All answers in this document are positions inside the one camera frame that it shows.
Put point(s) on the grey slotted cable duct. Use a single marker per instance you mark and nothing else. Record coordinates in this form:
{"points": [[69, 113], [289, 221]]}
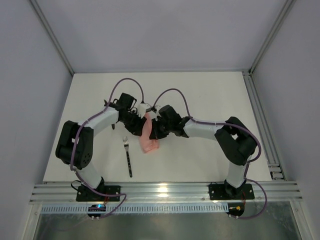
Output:
{"points": [[138, 208]]}

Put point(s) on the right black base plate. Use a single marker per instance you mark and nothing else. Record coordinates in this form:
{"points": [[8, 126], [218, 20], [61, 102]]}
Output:
{"points": [[224, 191]]}

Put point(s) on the right side aluminium rail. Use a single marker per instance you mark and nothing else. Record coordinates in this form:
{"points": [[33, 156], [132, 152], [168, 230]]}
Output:
{"points": [[267, 141]]}

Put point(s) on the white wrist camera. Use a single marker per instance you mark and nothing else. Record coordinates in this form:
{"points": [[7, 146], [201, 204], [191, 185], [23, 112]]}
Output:
{"points": [[155, 112], [143, 108]]}

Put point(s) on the left controller board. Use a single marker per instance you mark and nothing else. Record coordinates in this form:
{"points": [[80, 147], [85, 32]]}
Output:
{"points": [[96, 210]]}

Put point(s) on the corner frame post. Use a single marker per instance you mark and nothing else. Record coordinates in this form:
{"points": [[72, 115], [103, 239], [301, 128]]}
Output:
{"points": [[51, 35], [272, 33]]}

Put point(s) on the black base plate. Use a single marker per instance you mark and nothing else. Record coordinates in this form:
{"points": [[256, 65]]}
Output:
{"points": [[110, 192], [224, 191]]}

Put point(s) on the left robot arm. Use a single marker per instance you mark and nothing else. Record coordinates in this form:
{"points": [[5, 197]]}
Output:
{"points": [[76, 141]]}

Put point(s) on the left corner frame post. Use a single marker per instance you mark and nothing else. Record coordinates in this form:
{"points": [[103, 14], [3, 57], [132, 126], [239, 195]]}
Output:
{"points": [[51, 35]]}

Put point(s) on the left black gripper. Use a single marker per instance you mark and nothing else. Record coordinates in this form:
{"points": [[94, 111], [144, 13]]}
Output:
{"points": [[137, 124]]}

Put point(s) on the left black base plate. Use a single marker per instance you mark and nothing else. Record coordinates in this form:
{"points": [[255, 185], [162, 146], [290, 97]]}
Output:
{"points": [[110, 192]]}

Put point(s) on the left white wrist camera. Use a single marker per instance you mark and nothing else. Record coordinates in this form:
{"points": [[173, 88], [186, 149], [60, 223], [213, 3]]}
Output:
{"points": [[143, 108]]}

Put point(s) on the controller board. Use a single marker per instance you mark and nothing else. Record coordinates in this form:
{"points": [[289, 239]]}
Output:
{"points": [[235, 210], [96, 210]]}

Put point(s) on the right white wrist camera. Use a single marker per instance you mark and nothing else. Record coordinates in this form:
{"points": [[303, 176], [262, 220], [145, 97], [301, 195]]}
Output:
{"points": [[155, 112]]}

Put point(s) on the pink satin napkin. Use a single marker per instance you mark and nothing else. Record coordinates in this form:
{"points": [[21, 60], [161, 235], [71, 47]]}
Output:
{"points": [[147, 145]]}

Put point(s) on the aluminium front rail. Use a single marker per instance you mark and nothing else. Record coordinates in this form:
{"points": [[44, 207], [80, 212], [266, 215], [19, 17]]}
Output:
{"points": [[166, 192]]}

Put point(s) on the silver fork black handle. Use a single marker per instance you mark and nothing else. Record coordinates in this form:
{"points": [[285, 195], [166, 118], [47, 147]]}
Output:
{"points": [[126, 147]]}

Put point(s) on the right controller board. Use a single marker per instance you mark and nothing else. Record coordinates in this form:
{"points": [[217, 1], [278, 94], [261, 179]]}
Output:
{"points": [[235, 210]]}

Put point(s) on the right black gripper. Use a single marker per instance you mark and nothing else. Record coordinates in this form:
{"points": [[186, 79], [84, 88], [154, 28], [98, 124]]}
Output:
{"points": [[158, 128]]}

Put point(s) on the aluminium rail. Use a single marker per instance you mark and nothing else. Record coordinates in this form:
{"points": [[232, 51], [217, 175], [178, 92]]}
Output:
{"points": [[267, 141], [166, 192]]}

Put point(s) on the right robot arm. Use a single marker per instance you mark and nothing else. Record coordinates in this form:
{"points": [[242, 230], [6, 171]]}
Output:
{"points": [[235, 140]]}

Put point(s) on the black knife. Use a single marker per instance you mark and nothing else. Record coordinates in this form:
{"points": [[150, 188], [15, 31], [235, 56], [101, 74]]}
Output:
{"points": [[113, 126]]}

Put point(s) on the right corner frame post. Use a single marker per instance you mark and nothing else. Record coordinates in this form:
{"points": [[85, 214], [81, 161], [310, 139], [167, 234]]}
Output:
{"points": [[272, 33]]}

